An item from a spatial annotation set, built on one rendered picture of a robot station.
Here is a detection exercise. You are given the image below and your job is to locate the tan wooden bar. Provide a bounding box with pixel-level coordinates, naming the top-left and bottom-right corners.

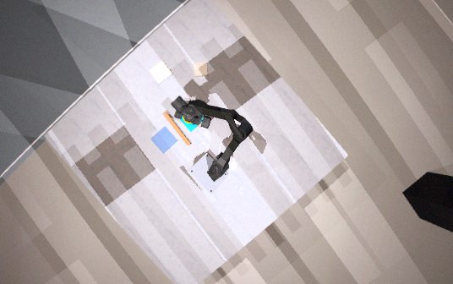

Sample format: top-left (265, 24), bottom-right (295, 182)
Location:
top-left (163, 112), bottom-right (191, 146)

